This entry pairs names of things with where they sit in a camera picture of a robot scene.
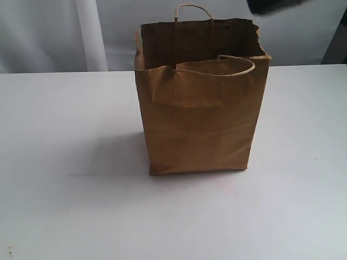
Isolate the white backdrop curtain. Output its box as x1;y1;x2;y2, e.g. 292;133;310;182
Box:
1;1;346;73

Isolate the brown paper bag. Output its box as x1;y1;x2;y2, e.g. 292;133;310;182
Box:
134;16;271;175

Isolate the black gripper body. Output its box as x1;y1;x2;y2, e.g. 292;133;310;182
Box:
247;0;306;15

